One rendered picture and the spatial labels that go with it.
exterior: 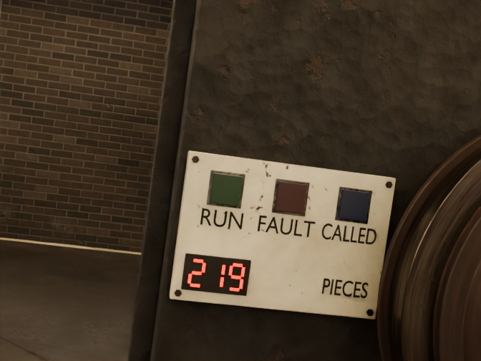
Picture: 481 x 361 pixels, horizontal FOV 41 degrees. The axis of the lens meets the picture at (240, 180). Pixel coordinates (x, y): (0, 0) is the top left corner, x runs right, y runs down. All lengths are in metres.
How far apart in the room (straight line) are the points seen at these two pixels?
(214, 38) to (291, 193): 0.21
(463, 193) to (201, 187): 0.30
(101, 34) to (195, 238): 6.10
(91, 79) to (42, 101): 0.53
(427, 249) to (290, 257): 0.18
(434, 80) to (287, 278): 0.31
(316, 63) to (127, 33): 6.04
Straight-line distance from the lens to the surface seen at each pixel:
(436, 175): 0.77
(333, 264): 0.81
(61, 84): 6.82
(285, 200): 0.78
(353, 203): 0.81
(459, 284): 0.71
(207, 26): 0.80
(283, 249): 0.80
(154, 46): 6.80
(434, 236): 0.71
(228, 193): 0.77
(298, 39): 0.82
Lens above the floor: 1.25
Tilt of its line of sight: 3 degrees down
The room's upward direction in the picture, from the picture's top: 8 degrees clockwise
